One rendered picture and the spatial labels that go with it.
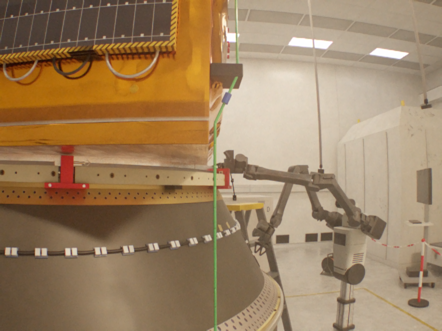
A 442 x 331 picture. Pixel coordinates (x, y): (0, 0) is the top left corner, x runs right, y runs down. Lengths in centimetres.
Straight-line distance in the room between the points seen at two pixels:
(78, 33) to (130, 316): 69
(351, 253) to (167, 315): 156
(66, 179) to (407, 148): 642
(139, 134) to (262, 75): 893
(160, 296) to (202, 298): 15
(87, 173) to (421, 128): 668
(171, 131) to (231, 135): 836
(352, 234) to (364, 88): 859
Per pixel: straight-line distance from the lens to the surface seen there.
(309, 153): 944
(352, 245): 227
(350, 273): 232
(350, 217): 206
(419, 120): 728
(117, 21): 73
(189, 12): 76
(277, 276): 300
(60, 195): 97
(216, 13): 81
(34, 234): 93
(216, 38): 78
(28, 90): 81
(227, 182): 145
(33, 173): 94
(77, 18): 77
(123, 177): 98
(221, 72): 71
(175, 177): 109
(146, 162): 107
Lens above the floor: 166
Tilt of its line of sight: 4 degrees up
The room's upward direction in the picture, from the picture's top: straight up
